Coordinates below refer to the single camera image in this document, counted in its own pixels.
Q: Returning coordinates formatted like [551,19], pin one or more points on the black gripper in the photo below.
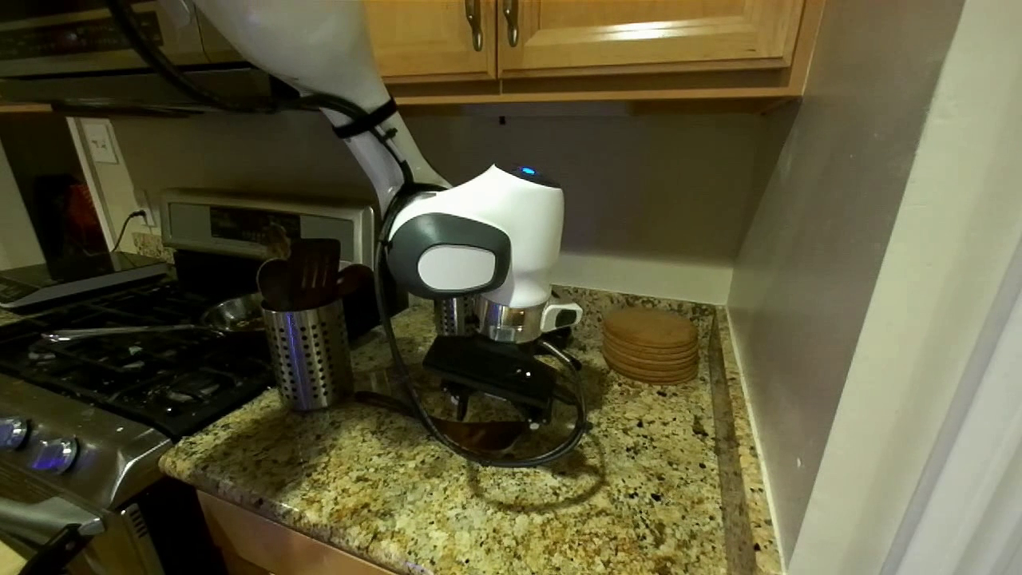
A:
[494,405]

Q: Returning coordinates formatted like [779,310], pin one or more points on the perforated steel cutlery holder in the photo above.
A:
[309,356]

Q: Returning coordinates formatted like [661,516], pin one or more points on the round wooden bowl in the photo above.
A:
[650,348]

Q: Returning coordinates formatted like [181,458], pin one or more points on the dark wooden utensil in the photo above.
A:
[355,284]

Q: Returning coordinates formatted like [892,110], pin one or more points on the slotted wooden turner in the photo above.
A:
[315,273]

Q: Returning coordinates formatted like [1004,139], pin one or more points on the round wooden spoon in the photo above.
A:
[279,284]

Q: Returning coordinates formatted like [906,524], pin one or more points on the wooden base cabinet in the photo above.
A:
[267,546]

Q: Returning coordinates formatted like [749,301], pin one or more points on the stainless steel pan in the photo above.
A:
[228,316]

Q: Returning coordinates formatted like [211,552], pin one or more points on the stainless steel stove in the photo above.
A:
[128,372]

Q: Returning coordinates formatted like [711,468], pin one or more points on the stove knob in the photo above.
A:
[51,456]
[15,434]

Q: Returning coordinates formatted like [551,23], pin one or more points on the stainless steel microwave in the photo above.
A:
[108,54]

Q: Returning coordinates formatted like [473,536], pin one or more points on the wall outlet with plug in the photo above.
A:
[142,225]

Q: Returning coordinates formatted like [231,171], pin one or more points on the wooden wall cabinet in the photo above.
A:
[639,38]

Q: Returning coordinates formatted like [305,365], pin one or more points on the white wall switch plate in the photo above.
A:
[101,141]

